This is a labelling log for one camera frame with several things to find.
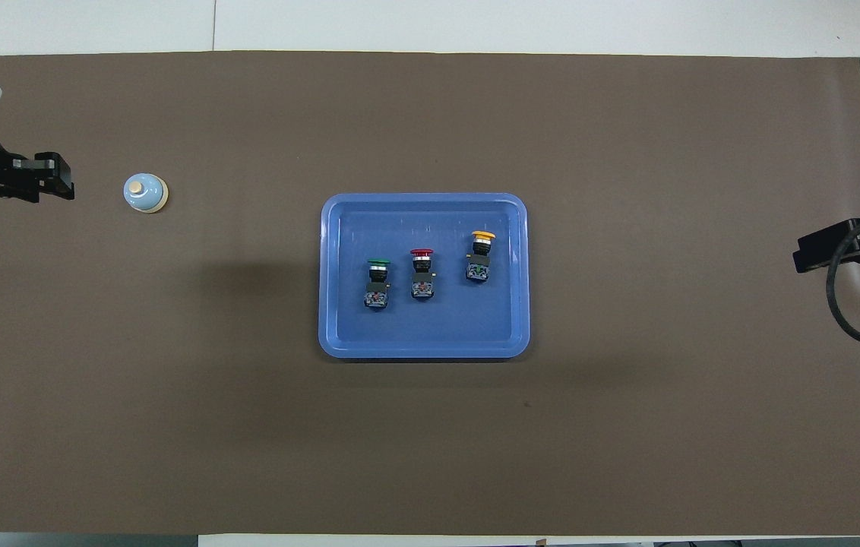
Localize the blue plastic tray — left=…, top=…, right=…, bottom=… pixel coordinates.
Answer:
left=318, top=192, right=531, bottom=359

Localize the red push button switch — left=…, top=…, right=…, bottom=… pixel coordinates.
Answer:
left=409, top=248, right=437, bottom=300

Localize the brown paper table mat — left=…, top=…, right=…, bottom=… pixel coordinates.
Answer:
left=0, top=51, right=860, bottom=536

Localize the green push button switch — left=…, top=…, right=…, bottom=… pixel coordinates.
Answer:
left=363, top=258, right=392, bottom=311

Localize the yellow push button switch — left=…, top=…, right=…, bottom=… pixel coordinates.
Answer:
left=465, top=230, right=498, bottom=286

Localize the light blue desk bell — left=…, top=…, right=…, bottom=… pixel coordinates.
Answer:
left=123, top=172, right=169, bottom=214

